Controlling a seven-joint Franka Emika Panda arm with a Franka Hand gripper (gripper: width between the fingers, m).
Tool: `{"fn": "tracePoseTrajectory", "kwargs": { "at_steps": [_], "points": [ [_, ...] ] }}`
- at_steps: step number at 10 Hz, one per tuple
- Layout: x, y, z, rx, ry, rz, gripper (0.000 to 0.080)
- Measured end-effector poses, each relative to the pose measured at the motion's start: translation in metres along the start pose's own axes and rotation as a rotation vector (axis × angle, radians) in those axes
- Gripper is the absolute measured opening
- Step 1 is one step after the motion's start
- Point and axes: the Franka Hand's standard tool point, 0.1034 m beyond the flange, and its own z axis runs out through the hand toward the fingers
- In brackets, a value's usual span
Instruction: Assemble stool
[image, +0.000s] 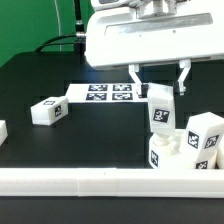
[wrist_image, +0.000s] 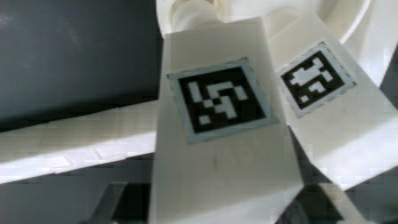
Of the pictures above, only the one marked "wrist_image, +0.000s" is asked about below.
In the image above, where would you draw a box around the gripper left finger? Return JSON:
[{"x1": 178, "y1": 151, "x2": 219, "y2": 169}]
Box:
[{"x1": 82, "y1": 182, "x2": 152, "y2": 224}]

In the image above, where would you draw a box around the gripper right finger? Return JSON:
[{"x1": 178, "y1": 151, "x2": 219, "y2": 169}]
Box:
[{"x1": 278, "y1": 183, "x2": 375, "y2": 224}]

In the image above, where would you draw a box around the white stool leg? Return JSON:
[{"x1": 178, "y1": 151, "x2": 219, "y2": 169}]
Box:
[
  {"x1": 146, "y1": 0, "x2": 306, "y2": 224},
  {"x1": 265, "y1": 7, "x2": 398, "y2": 189}
]

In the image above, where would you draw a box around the white round stool seat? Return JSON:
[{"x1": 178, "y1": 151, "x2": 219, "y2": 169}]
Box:
[{"x1": 157, "y1": 0, "x2": 398, "y2": 88}]

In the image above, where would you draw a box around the white front fence bar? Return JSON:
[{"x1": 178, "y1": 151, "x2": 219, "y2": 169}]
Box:
[{"x1": 0, "y1": 101, "x2": 159, "y2": 184}]

